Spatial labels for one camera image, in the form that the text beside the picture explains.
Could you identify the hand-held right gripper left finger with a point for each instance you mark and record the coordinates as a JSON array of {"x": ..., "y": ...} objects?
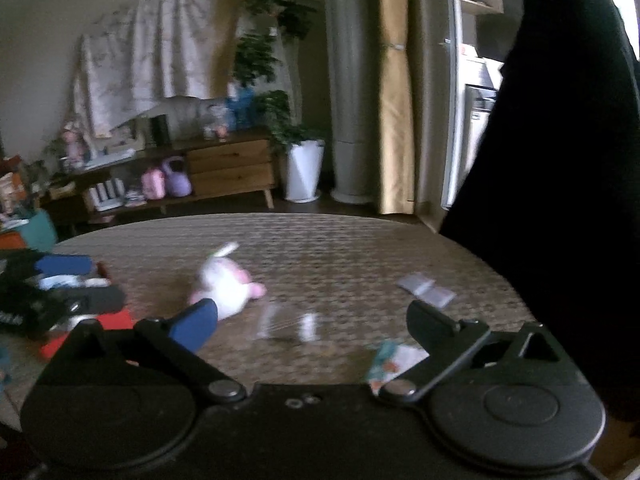
[{"x": 196, "y": 322}]

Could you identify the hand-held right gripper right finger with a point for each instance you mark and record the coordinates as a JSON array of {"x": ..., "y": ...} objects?
[{"x": 430, "y": 322}]

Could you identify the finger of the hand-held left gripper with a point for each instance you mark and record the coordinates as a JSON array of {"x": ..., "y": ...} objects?
[
  {"x": 100, "y": 300},
  {"x": 65, "y": 263}
]

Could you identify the red box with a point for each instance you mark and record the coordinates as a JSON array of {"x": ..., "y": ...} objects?
[{"x": 117, "y": 321}]

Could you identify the pink and white plush toy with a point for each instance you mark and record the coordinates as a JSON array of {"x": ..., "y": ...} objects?
[{"x": 225, "y": 285}]

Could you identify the small grey packet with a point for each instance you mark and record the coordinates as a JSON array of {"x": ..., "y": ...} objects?
[{"x": 426, "y": 290}]

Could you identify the teal chair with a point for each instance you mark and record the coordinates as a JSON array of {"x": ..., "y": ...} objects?
[{"x": 40, "y": 230}]

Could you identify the teal and orange printed packet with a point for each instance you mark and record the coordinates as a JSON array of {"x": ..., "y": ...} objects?
[{"x": 395, "y": 360}]

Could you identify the row of white boxes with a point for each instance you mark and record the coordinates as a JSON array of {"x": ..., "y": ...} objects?
[{"x": 107, "y": 195}]

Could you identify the orange and white bag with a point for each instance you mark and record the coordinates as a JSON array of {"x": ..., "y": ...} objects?
[{"x": 11, "y": 192}]

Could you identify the clear plastic wrapper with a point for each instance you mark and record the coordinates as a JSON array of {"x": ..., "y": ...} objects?
[{"x": 287, "y": 324}]

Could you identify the pink toy bag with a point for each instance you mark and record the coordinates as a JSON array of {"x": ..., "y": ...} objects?
[{"x": 153, "y": 185}]

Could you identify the pink doll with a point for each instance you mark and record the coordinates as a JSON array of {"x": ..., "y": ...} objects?
[{"x": 72, "y": 142}]

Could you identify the purple kettlebell toy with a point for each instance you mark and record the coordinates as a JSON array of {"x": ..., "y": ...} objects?
[{"x": 177, "y": 180}]

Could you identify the wooden cabinet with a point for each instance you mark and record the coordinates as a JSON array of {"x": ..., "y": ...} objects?
[{"x": 230, "y": 165}]

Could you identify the black speaker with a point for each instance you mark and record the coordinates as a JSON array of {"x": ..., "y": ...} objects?
[{"x": 160, "y": 131}]

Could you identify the dark cloth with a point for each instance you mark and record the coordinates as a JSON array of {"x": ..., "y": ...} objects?
[{"x": 560, "y": 210}]

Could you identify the green plant in white planter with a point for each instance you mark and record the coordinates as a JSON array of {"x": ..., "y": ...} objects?
[{"x": 302, "y": 170}]

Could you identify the yellow curtain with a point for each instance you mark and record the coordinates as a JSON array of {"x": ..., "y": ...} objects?
[{"x": 395, "y": 110}]

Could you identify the washing machine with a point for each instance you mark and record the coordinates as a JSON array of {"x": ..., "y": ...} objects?
[{"x": 477, "y": 110}]

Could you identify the blue bottle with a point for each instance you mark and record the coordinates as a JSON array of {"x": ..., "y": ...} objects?
[{"x": 242, "y": 107}]

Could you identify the white printed hanging cloth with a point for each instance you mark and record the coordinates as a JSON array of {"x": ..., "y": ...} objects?
[{"x": 150, "y": 50}]

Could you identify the grey round column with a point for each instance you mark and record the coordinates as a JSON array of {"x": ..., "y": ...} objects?
[{"x": 352, "y": 85}]

